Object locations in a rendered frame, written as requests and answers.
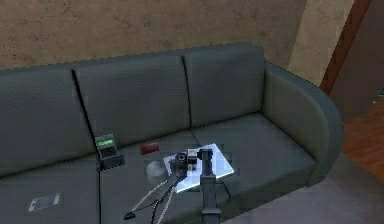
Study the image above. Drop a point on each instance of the grey-green three-seat sofa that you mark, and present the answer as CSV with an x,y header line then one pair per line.
x,y
233,100

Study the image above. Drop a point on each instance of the small red box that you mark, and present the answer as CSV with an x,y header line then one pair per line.
x,y
149,148

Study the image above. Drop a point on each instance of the black device with green screen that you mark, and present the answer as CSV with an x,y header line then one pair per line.
x,y
107,150

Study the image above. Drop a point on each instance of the white flat laptop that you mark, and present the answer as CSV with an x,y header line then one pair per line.
x,y
221,163

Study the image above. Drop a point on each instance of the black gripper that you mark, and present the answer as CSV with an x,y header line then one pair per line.
x,y
179,163

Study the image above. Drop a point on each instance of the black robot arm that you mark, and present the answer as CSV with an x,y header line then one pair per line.
x,y
208,186

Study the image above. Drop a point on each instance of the brown wooden door frame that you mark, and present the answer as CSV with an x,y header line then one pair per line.
x,y
345,43

